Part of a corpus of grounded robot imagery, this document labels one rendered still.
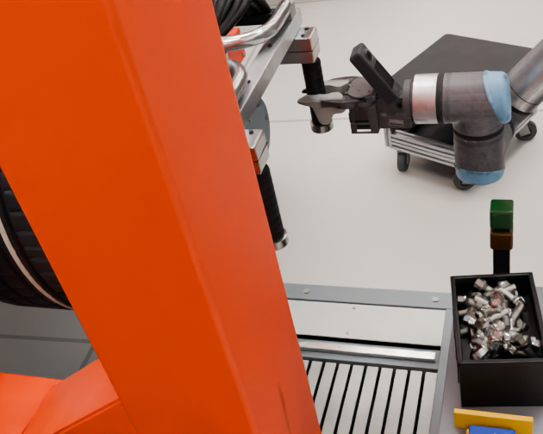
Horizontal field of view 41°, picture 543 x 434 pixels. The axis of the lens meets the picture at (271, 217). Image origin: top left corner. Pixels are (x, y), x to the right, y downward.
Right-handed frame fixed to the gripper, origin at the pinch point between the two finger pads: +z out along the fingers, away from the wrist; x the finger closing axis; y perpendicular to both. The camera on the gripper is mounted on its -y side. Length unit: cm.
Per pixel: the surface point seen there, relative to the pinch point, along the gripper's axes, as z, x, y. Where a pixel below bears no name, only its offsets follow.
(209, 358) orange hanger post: -12, -76, -14
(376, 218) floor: 6, 63, 83
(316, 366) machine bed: 9, -4, 77
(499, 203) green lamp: -35.5, -11.6, 16.9
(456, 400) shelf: -30, -39, 38
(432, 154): -10, 82, 71
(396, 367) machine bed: -10, -2, 77
